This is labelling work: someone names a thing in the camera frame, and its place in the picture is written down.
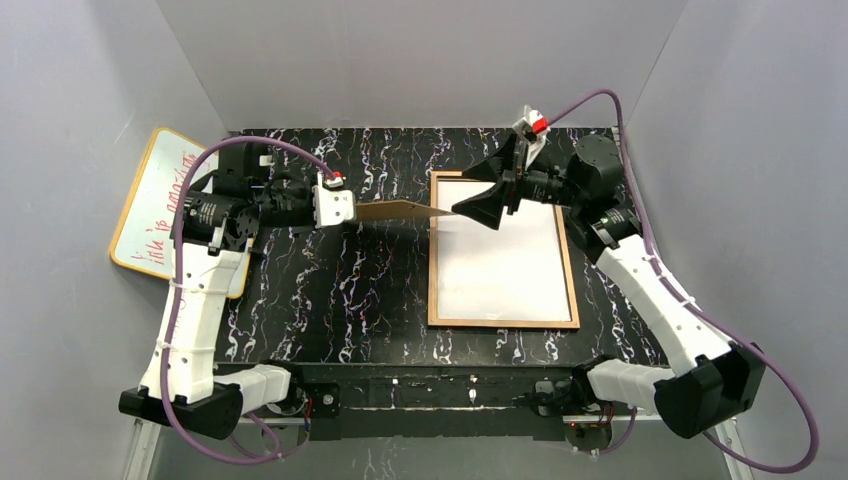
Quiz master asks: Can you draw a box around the brown cardboard backing board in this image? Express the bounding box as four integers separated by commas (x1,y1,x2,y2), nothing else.
355,200,453,222

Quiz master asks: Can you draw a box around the wooden picture frame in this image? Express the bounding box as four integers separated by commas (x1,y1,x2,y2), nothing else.
427,170,582,331

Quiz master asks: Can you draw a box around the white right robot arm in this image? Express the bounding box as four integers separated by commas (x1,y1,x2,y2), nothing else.
451,133,765,439

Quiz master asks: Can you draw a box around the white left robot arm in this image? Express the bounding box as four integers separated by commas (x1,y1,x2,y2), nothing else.
118,136,344,440

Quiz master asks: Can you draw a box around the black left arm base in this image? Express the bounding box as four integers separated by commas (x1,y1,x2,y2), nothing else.
266,374,341,420

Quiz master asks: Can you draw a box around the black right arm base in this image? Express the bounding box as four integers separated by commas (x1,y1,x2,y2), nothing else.
528,379,615,440

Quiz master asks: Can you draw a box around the yellow-rimmed whiteboard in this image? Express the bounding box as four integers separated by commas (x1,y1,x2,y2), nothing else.
109,127,253,299

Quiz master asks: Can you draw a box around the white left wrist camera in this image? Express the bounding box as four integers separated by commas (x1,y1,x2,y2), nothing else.
312,172,357,229

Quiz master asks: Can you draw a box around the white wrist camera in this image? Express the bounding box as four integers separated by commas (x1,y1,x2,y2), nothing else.
312,172,357,229
512,105,550,170

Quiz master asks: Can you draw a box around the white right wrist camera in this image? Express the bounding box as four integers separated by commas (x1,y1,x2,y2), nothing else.
512,105,550,170

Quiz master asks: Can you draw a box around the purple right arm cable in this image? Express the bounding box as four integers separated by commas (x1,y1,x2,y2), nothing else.
547,88,820,476

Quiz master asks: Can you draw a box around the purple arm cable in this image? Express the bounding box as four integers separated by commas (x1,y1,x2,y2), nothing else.
547,88,820,476
158,135,339,466

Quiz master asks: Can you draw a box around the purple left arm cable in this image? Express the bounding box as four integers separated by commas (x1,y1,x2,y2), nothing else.
158,135,339,466

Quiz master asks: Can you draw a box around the aluminium front rail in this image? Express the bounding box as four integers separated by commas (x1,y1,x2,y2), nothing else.
123,375,754,480

